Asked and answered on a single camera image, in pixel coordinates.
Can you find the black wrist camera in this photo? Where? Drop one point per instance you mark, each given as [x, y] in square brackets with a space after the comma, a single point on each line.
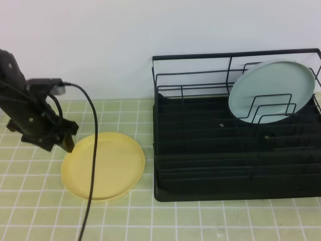
[46, 86]

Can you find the pale green round plate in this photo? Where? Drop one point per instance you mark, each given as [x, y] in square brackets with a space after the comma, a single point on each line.
[271, 91]

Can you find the black wire dish rack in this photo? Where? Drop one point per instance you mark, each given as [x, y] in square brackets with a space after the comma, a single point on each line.
[203, 153]

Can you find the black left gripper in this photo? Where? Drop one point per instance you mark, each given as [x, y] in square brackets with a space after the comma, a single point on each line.
[40, 125]

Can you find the yellow round plate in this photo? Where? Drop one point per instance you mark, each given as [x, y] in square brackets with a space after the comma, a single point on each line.
[117, 167]

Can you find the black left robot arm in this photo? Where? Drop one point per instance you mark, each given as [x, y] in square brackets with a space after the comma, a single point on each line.
[13, 84]

